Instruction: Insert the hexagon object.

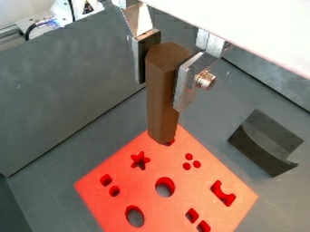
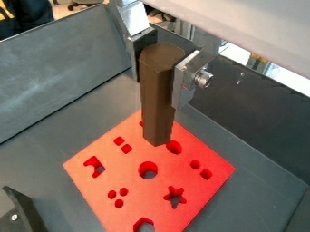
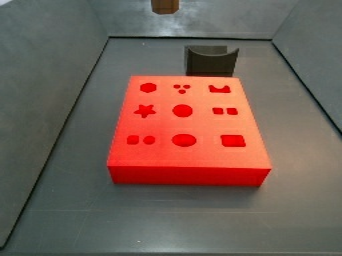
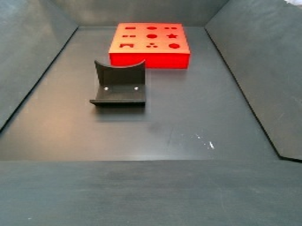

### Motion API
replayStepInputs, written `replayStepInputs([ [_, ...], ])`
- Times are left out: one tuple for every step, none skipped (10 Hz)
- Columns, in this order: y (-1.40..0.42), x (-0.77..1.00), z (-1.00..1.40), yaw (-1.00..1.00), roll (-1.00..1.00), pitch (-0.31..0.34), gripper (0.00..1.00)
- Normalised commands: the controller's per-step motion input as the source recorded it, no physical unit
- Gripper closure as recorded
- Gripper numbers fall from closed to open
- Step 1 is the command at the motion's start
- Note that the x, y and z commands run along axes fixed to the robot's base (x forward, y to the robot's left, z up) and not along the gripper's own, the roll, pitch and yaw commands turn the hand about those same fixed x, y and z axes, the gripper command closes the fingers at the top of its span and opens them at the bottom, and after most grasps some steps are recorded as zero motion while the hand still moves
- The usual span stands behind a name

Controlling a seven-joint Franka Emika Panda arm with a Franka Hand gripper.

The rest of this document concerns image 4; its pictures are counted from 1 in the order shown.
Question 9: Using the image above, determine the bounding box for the red shape-sorter block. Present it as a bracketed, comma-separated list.
[108, 23, 190, 69]

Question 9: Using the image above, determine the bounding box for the black curved holder bracket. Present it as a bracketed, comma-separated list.
[89, 61, 145, 106]

